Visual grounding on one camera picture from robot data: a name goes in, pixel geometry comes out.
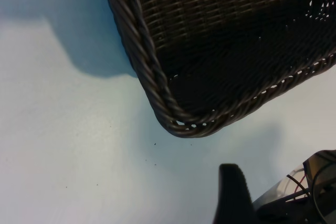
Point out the dark brown wicker basket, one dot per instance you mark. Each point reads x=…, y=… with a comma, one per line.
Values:
x=210, y=37

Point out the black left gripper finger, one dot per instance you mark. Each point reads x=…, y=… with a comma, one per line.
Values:
x=233, y=197

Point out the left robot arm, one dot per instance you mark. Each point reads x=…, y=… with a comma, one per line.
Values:
x=283, y=190

